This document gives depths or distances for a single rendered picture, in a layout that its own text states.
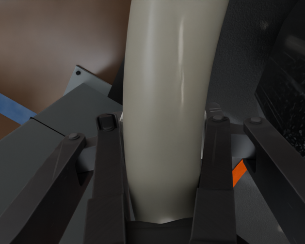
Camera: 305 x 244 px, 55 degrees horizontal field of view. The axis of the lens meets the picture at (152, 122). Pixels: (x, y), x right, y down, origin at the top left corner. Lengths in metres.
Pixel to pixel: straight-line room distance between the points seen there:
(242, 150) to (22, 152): 0.68
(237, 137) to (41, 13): 1.17
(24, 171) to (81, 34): 0.65
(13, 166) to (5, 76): 0.74
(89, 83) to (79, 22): 0.24
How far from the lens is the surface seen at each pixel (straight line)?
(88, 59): 1.23
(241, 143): 0.16
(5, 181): 0.72
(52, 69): 1.31
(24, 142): 0.83
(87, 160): 0.16
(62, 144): 0.16
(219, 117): 0.16
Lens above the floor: 1.12
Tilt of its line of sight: 65 degrees down
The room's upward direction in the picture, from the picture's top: 157 degrees counter-clockwise
